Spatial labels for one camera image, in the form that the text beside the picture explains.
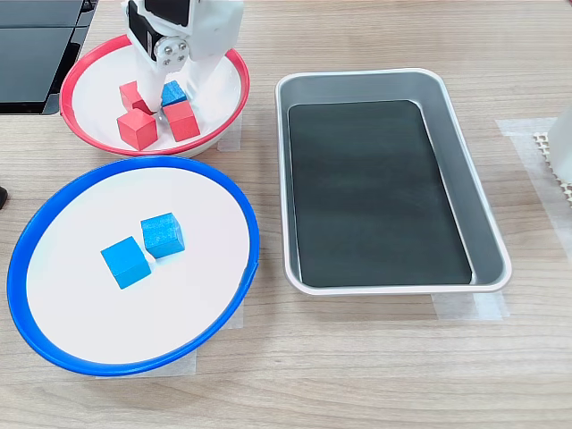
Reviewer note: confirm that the blue cube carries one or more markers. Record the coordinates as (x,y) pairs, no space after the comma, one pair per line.
(174,94)
(163,234)
(126,263)

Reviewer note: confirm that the red cube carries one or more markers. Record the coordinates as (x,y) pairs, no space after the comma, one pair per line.
(136,130)
(132,95)
(182,121)

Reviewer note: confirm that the red-rimmed white plate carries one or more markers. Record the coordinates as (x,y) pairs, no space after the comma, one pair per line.
(89,80)

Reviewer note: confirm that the black glossy electronic device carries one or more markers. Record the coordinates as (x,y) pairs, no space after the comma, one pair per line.
(31,58)

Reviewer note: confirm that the small black object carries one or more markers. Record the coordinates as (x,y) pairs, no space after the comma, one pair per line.
(2,198)

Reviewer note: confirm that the black tray mat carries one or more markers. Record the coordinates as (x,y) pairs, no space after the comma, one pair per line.
(366,192)

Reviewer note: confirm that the blue-rimmed white plate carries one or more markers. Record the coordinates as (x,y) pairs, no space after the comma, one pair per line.
(89,322)

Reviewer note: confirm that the steel tray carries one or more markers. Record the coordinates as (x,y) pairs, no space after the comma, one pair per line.
(487,250)

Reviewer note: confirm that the pale perforated base plate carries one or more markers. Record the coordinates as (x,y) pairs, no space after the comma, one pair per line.
(565,192)

